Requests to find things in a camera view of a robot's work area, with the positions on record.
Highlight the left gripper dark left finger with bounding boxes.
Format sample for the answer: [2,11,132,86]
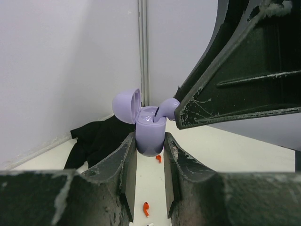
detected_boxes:
[0,133,137,226]

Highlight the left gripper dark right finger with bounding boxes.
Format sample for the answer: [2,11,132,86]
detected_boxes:
[164,132,301,226]

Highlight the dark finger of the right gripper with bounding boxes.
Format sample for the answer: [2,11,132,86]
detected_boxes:
[173,0,269,99]
[175,0,301,129]

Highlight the purple earbud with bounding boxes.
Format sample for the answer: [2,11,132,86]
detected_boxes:
[153,98,180,122]

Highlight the orange earbud near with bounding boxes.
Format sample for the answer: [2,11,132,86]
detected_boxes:
[143,202,150,218]

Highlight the orange earbud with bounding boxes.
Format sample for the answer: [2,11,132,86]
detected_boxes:
[156,155,162,163]
[143,202,150,218]

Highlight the orange earbud far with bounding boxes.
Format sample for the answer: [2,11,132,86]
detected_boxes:
[156,155,162,163]

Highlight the black cloth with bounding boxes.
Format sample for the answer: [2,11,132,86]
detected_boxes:
[64,116,135,169]

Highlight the aluminium frame rail right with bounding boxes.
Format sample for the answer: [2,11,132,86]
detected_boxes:
[138,0,150,106]

